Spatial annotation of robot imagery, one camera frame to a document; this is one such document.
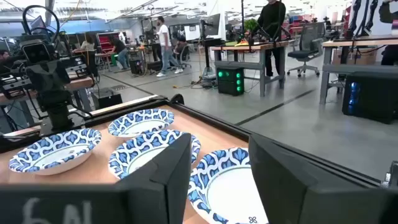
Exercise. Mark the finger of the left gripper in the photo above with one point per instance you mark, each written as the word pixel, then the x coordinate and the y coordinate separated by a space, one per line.
pixel 59 79
pixel 38 82

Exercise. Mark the wooden desk with grey legs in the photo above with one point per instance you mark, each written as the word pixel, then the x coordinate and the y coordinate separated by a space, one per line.
pixel 357 42
pixel 248 47

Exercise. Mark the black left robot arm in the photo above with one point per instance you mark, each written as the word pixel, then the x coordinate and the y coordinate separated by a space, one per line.
pixel 59 115

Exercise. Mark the green potted plant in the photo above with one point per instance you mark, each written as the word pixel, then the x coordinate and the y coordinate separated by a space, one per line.
pixel 250 25

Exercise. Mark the grey office chair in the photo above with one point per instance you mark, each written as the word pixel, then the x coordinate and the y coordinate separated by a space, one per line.
pixel 308 40

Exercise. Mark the blue patterned paper bowl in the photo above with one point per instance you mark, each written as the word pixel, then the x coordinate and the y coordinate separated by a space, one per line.
pixel 224 193
pixel 140 149
pixel 56 155
pixel 140 115

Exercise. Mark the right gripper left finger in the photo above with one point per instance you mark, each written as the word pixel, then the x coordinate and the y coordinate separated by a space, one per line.
pixel 164 186

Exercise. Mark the computer tower with green lights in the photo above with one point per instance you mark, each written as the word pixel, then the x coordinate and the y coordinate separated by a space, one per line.
pixel 228 82

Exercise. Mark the black computer monitor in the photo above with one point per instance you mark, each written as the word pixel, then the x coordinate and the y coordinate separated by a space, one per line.
pixel 213 26

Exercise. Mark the black box under desk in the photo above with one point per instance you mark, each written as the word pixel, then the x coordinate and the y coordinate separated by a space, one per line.
pixel 107 100

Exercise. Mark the red shelf cabinet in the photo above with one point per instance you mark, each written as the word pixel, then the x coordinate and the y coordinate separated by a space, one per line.
pixel 105 40

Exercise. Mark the light wooden board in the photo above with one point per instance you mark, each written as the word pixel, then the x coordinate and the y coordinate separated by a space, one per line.
pixel 124 105

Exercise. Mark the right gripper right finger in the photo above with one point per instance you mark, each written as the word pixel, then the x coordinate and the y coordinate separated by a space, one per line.
pixel 280 186

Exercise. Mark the computer tower with blue light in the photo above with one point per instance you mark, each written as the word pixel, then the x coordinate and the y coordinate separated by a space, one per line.
pixel 373 99

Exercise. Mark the person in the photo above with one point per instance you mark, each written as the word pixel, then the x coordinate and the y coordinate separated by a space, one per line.
pixel 163 34
pixel 390 54
pixel 119 49
pixel 272 18
pixel 88 45
pixel 3 57

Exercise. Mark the background black robot arm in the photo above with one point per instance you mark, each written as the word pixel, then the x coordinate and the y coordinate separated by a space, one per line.
pixel 354 15
pixel 371 15

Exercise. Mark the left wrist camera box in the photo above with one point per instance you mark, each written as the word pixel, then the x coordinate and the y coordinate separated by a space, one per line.
pixel 38 51

